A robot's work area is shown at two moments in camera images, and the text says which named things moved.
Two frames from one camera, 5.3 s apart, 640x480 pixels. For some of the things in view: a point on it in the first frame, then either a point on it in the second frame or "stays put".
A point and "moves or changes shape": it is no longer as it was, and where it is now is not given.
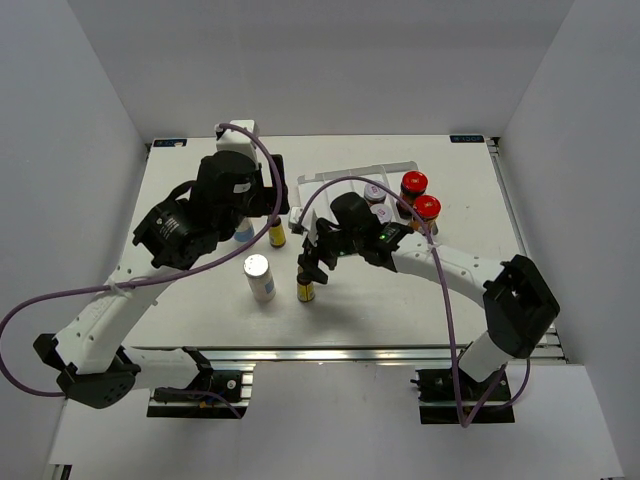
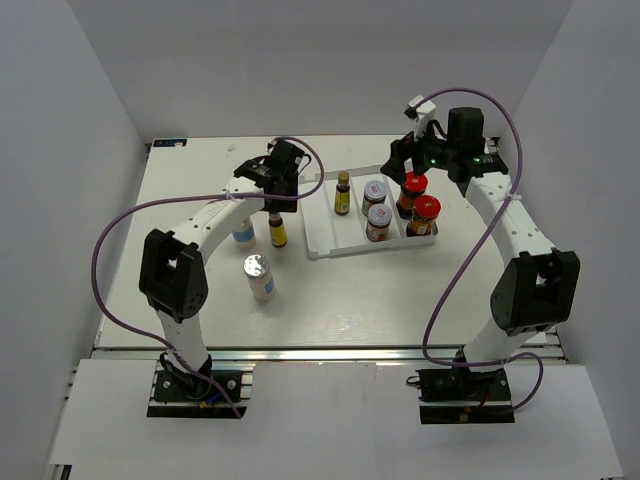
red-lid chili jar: (427, 209) stays put
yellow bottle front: (305, 288) moves or changes shape
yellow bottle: (276, 234) stays put
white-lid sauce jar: (373, 194) stays put
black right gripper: (309, 261) -> (400, 152)
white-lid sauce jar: (383, 212) stays put
